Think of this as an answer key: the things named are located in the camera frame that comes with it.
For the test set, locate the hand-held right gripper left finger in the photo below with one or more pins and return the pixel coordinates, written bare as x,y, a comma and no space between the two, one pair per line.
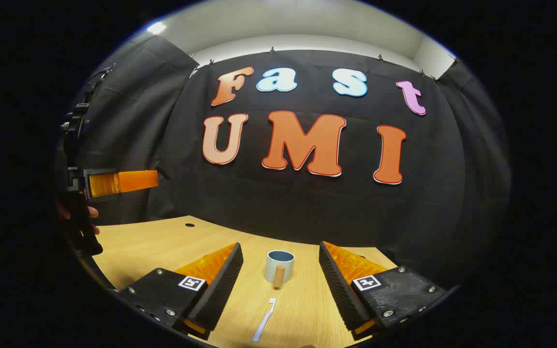
220,285

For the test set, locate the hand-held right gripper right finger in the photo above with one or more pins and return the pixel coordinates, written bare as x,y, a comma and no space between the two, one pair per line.
339,290

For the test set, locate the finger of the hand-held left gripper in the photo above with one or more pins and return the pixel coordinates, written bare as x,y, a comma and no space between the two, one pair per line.
128,181

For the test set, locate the white toothbrush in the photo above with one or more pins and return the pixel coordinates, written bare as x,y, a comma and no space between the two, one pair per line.
265,319

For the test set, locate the wooden desktop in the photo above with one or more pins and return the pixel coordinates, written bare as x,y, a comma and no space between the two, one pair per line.
153,251

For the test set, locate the black backdrop cloth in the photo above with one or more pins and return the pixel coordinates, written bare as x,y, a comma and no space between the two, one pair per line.
307,208

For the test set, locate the ceiling light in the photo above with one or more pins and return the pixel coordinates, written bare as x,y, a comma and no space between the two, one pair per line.
156,27

